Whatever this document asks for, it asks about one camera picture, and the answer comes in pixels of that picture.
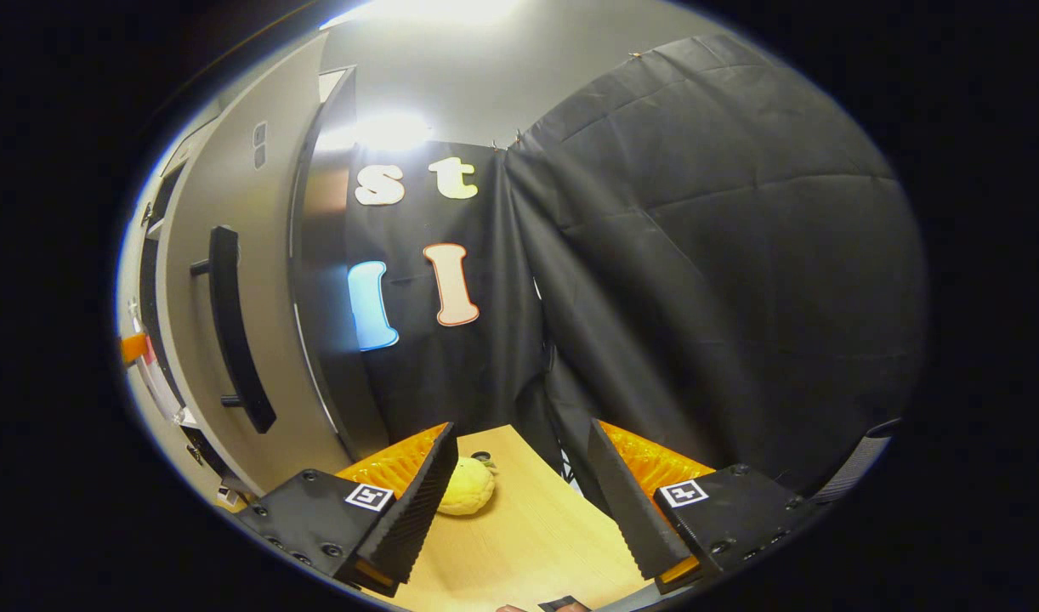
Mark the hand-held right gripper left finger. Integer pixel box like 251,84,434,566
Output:
235,422,459,596

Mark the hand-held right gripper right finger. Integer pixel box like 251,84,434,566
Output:
588,418,826,594

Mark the yellow plush toy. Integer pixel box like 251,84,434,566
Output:
437,450,499,517

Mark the black backdrop cloth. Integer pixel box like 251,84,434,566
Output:
345,34,928,511

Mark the grey webbing strap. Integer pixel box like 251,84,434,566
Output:
813,421,899,502

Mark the long ceiling light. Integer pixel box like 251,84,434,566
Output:
320,0,525,31

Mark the white cabinet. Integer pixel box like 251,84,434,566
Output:
118,66,393,511

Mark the black right door handle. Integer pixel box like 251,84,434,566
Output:
190,225,278,435

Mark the ceiling light panel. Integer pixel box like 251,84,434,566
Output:
349,112,434,152

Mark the white cabinet door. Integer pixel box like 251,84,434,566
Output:
156,34,355,498

